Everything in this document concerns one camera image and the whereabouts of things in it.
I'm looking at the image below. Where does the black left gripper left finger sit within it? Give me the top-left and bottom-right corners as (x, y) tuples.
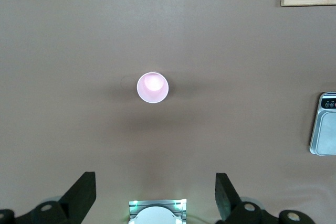
(0, 171), (97, 224)

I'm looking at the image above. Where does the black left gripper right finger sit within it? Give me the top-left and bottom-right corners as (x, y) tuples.
(215, 173), (316, 224)

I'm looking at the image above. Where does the pink plastic cup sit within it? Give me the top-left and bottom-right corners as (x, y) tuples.
(136, 71), (170, 103)

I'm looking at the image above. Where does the silver digital kitchen scale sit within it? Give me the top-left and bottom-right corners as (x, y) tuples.
(309, 92), (336, 156)

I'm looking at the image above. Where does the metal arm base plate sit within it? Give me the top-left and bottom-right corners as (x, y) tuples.
(128, 198), (187, 224)

